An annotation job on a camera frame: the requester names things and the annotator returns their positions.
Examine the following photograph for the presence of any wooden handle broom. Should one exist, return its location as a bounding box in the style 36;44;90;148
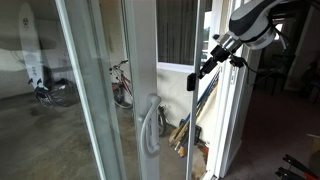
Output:
168;79;219;148

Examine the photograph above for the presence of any blue pole broom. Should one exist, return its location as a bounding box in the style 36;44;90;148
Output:
173;66;223;148

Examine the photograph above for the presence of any small red container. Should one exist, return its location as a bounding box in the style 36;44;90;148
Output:
203;142;211;157

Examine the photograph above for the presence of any red black spring clamp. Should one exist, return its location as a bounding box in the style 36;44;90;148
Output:
282;153;320;180

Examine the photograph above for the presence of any orange bottle blue cap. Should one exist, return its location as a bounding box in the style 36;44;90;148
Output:
177;143;187;158

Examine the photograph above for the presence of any fixed glass panel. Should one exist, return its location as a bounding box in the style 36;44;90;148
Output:
0;0;129;180

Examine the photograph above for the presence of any dark chair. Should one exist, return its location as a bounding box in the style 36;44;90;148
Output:
254;53;293;97

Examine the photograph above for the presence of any black screen door latch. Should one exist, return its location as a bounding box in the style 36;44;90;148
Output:
186;72;197;92

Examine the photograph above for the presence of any red bicycle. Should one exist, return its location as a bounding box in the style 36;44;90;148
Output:
109;59;135;110

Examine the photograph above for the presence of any grey vertical board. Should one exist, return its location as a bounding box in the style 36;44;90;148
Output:
184;0;209;180

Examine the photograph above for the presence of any white surfboard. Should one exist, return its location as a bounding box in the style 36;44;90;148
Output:
17;1;46;91

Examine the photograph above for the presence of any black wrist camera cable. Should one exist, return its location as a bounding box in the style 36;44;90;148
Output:
243;19;293;84

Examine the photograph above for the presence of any glass door with white frame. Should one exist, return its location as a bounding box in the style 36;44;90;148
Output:
121;0;163;180

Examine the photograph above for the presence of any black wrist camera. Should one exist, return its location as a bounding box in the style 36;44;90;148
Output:
229;54;247;69

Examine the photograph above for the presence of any window with dark curtain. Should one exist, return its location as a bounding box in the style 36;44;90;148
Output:
155;0;214;74

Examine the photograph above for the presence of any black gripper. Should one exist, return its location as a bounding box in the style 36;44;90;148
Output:
198;44;232;80

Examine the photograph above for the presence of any black dustpan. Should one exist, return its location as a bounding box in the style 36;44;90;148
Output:
193;124;203;145

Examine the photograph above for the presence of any grey door handle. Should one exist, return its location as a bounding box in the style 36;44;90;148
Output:
139;94;163;158

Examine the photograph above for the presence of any white door frame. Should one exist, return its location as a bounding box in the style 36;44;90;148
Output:
204;0;263;180

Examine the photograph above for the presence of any cardboard box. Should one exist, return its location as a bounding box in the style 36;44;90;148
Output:
305;133;320;168

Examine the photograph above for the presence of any dark bag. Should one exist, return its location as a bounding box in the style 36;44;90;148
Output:
33;78;79;108

